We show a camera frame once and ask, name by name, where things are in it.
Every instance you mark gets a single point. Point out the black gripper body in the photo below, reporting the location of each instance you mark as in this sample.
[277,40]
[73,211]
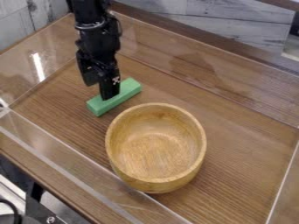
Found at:
[99,41]

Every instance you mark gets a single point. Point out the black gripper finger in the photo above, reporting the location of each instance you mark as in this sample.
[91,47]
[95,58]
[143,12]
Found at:
[109,80]
[86,68]

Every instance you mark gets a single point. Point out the green rectangular block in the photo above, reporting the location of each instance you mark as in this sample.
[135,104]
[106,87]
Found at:
[99,107]

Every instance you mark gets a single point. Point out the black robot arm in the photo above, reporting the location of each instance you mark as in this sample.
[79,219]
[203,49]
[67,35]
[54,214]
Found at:
[91,7]

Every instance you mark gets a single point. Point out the brown wooden bowl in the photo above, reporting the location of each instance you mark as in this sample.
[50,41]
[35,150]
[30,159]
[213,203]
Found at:
[157,145]

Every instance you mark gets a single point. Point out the clear acrylic tray enclosure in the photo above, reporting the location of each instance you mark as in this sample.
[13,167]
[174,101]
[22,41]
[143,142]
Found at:
[240,90]

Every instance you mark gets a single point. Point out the black metal table bracket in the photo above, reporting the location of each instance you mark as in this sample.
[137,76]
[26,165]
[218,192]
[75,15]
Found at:
[37,210]

